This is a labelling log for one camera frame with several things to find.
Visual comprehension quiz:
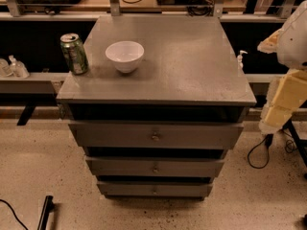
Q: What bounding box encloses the black floor cable left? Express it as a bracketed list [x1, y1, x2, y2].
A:
[0, 198, 29, 230]

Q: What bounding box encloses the clear container on shelf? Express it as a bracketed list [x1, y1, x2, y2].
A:
[0, 58, 12, 77]

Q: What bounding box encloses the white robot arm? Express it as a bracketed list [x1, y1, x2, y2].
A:
[257, 1, 307, 134]

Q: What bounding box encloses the white ceramic bowl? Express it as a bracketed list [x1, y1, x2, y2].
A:
[105, 41, 145, 74]

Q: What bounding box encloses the black table leg right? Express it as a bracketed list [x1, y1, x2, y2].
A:
[285, 120, 307, 167]

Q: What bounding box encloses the grey wooden drawer cabinet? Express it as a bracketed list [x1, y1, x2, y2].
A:
[57, 14, 256, 184]

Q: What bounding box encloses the black stand foot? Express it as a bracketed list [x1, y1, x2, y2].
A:
[37, 195, 55, 230]

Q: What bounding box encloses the black floor cable right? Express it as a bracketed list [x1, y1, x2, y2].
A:
[247, 129, 298, 170]

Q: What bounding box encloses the grey top drawer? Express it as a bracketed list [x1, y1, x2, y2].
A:
[69, 121, 243, 150]

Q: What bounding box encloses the white pump bottle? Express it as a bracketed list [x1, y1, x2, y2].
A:
[237, 50, 248, 69]

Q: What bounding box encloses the clear bottle on shelf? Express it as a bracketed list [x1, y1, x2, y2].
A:
[9, 56, 30, 79]

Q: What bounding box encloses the black floor cable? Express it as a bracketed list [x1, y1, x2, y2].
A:
[247, 129, 298, 170]
[0, 198, 29, 230]

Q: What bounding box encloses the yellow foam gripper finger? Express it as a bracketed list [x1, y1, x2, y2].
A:
[259, 69, 307, 134]
[257, 29, 283, 54]

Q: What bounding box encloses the green soda can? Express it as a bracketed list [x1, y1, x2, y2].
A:
[60, 34, 88, 75]

